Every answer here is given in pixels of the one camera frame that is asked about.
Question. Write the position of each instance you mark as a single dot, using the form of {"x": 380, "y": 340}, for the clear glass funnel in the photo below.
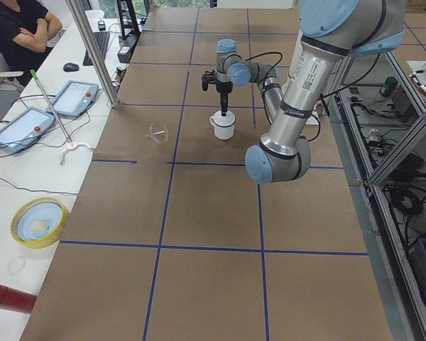
{"x": 158, "y": 133}

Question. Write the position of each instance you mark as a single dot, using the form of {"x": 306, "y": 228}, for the white enamel mug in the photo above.
{"x": 223, "y": 124}

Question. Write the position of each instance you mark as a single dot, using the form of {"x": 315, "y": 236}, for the black box with label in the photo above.
{"x": 126, "y": 49}

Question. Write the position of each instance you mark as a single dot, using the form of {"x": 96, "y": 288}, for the far blue teach pendant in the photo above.
{"x": 75, "y": 98}

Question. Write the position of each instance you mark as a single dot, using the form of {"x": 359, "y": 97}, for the blue teach pendant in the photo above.
{"x": 25, "y": 130}
{"x": 75, "y": 98}

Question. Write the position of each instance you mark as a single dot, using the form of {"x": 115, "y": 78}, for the black computer mouse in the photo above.
{"x": 71, "y": 67}

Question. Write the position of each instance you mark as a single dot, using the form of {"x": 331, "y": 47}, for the white plastic clamp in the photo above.
{"x": 72, "y": 146}

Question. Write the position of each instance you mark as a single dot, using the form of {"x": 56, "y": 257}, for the long metal rod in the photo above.
{"x": 50, "y": 104}

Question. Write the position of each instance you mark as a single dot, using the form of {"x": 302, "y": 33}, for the near blue teach pendant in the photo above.
{"x": 25, "y": 130}

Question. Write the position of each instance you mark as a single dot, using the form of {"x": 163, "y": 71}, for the person in black shirt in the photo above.
{"x": 26, "y": 26}

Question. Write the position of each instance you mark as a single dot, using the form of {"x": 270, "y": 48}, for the yellow tape roll with dish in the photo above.
{"x": 39, "y": 223}

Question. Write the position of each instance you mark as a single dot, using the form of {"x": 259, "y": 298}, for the red bottle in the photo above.
{"x": 15, "y": 300}

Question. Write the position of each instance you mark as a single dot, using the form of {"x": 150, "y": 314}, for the aluminium frame post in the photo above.
{"x": 90, "y": 43}

